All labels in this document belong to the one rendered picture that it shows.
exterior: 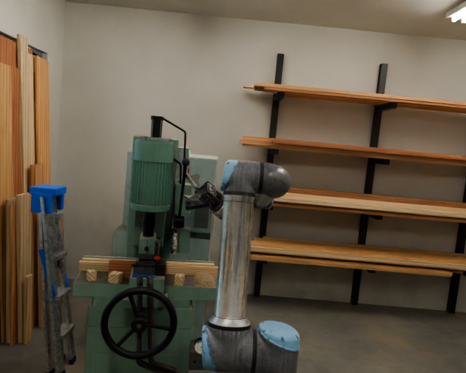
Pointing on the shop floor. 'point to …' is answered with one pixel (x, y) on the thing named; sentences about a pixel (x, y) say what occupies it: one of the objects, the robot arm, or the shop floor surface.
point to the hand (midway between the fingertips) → (182, 183)
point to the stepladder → (51, 291)
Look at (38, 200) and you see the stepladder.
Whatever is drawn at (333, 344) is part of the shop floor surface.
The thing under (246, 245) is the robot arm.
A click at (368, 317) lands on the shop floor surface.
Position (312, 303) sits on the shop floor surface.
